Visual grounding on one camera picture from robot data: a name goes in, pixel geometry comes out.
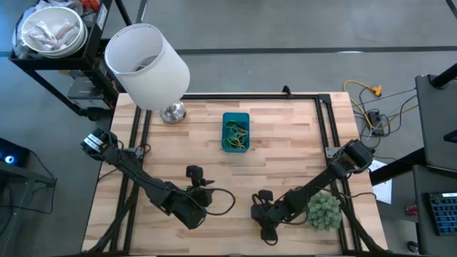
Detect black utility cart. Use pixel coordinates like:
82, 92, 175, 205
9, 0, 124, 121

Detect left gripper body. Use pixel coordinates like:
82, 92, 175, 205
184, 178, 214, 210

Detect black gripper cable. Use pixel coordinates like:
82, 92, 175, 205
203, 187, 237, 217

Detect white bowl with utensils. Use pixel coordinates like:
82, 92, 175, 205
20, 6, 88, 59

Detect grey device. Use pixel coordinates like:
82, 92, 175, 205
66, 75, 110, 101

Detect plastic wrapped snack packet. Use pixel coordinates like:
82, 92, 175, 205
26, 20, 58, 46
53, 20, 79, 41

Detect dark grey desk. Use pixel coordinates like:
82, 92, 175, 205
369, 63, 457, 186

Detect white shade table lamp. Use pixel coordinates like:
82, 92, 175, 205
104, 23, 191, 126

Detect green rubber band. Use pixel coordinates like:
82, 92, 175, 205
222, 135, 247, 150

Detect teal plastic bin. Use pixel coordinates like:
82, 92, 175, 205
221, 111, 251, 154

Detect blue lit keyboard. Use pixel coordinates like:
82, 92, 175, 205
424, 191, 457, 237

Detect black power strip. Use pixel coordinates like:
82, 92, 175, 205
366, 109, 386, 136

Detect round artificial green plant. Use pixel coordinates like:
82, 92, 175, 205
306, 191, 343, 233

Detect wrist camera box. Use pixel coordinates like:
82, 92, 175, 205
185, 164, 204, 180
257, 189, 275, 203

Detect white paper sheet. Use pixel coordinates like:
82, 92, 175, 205
367, 159, 393, 205

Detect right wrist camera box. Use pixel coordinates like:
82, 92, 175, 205
257, 189, 275, 203

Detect yellow extension cord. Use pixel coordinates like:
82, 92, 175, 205
343, 79, 419, 131

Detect black aluminium rig frame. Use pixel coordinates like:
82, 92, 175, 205
106, 92, 363, 256

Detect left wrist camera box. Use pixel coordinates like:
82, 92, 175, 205
185, 164, 204, 180

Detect black floor cables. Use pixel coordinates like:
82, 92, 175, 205
351, 87, 419, 160

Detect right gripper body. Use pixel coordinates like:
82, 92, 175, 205
250, 200, 285, 229

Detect computer case with round light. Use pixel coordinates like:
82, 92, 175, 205
0, 137, 31, 168

